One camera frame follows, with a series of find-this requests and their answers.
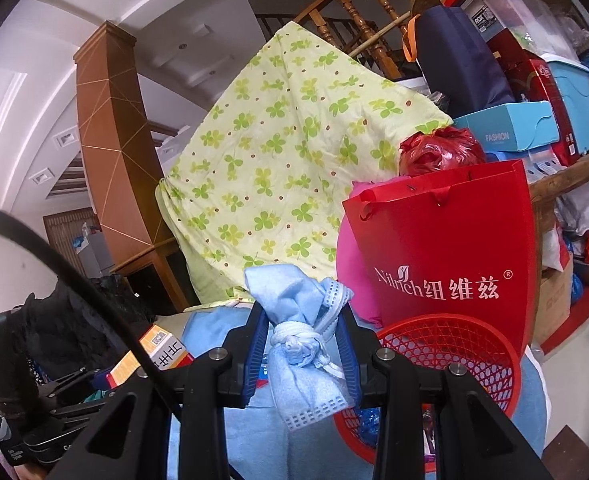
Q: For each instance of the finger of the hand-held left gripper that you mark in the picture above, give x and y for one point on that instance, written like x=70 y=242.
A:
x=74 y=410
x=74 y=380

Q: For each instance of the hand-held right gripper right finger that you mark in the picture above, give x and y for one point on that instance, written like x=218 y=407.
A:
x=350 y=365

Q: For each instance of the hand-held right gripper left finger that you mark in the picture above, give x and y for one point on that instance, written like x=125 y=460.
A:
x=255 y=355

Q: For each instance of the blue plastic bag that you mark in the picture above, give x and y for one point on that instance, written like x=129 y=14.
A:
x=369 y=427

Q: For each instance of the knotted blue face mask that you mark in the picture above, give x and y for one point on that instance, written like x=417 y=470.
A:
x=294 y=300

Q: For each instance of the red plastic basket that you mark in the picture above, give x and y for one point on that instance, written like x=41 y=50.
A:
x=449 y=345

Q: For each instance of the light blue blanket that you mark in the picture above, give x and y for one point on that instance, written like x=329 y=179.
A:
x=204 y=325

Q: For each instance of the black cloth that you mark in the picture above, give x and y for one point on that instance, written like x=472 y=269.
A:
x=74 y=320

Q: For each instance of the orange white box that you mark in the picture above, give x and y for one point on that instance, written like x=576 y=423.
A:
x=149 y=345

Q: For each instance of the red paper bag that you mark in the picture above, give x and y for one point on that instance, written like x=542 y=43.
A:
x=449 y=230

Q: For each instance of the green clover print quilt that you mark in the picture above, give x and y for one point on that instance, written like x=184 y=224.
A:
x=274 y=160

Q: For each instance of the recessed ceiling light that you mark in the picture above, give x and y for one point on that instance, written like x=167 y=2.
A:
x=42 y=176
x=67 y=138

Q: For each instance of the wooden pillar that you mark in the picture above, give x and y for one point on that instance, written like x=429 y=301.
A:
x=109 y=135

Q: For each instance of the light blue cardboard box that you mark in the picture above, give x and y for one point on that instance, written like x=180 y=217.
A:
x=504 y=130

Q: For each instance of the white plastic bag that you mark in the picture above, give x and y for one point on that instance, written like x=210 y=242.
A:
x=584 y=205

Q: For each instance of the navy bag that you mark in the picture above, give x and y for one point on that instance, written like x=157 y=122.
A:
x=459 y=60

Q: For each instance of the red box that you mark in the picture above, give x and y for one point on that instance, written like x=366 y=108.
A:
x=544 y=90

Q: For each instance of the wooden stair railing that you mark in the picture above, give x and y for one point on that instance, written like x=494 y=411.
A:
x=354 y=15

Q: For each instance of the blue storage bin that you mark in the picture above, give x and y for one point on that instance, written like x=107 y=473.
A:
x=579 y=100

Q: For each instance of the clear storage bin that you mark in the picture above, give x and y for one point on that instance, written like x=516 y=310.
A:
x=524 y=10

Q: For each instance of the curved wooden rail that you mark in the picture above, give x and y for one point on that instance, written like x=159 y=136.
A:
x=564 y=172

